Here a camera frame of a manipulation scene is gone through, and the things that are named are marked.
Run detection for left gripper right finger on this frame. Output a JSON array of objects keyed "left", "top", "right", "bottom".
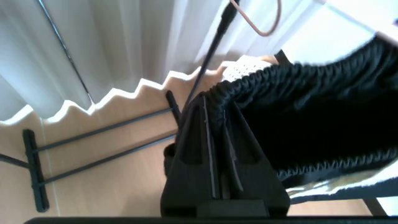
[{"left": 221, "top": 102, "right": 292, "bottom": 215}]

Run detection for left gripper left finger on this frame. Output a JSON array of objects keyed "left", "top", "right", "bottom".
[{"left": 160, "top": 95, "right": 222, "bottom": 217}]

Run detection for black shorts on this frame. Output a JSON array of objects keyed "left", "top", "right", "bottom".
[{"left": 163, "top": 32, "right": 398, "bottom": 190}]

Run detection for white laundry basket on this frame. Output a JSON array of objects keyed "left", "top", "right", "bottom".
[{"left": 221, "top": 55, "right": 280, "bottom": 82}]

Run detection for black clothes rack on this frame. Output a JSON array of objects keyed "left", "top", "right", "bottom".
[{"left": 0, "top": 0, "right": 241, "bottom": 213}]

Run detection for pink clothes hanger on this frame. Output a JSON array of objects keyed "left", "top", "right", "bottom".
[{"left": 229, "top": 0, "right": 282, "bottom": 37}]

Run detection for silver curtain wand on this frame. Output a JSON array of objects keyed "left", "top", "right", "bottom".
[{"left": 37, "top": 0, "right": 95, "bottom": 105}]

